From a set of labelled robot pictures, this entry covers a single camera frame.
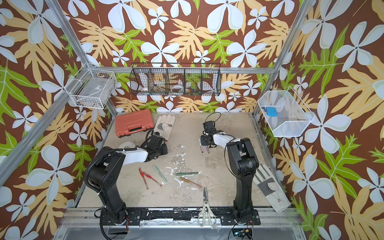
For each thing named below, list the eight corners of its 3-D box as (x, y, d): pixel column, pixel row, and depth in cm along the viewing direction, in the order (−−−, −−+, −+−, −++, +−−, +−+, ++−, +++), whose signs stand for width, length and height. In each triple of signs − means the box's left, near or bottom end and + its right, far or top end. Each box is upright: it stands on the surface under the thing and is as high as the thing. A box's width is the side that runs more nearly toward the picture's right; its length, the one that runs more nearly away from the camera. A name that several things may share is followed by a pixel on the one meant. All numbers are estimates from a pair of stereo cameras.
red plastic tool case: (118, 138, 107) (115, 134, 103) (117, 120, 118) (115, 116, 114) (155, 129, 112) (153, 124, 108) (151, 112, 123) (149, 108, 119)
